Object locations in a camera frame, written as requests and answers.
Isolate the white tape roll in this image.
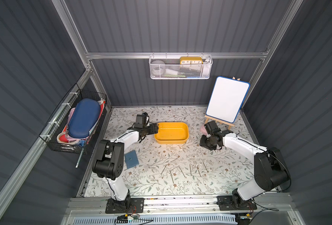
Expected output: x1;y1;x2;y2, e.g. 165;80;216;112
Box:
150;60;166;76

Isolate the small wooden easel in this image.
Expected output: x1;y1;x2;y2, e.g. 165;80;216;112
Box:
204;115;235;130

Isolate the black wire side basket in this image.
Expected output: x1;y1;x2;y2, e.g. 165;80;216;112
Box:
40;89;107;154

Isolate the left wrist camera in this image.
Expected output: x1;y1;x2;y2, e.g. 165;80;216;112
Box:
134;112;149;129

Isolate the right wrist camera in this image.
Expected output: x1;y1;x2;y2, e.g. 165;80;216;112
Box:
204;121;220;136

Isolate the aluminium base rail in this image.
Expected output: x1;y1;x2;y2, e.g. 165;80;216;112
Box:
65;192;296;217

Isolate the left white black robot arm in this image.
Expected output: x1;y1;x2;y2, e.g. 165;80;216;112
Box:
92;123;158;203

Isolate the yellow clock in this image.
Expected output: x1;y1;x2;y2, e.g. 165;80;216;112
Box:
180;56;203;65

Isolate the pink pencil case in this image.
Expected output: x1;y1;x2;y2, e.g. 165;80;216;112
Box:
200;125;208;136

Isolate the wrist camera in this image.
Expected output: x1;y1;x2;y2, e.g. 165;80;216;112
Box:
204;121;220;136
134;112;149;129

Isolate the yellow plastic storage box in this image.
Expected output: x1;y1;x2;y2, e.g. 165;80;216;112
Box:
154;122;189;144

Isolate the white wire wall basket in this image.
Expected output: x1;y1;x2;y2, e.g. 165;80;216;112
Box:
149;54;213;80

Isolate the blue oval case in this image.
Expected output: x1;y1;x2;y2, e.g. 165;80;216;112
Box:
67;98;101;139

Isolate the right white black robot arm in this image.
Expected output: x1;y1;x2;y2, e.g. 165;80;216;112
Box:
200;130;291;204

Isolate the white board with blue frame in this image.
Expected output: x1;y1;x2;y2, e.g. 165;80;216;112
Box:
206;76;250;123

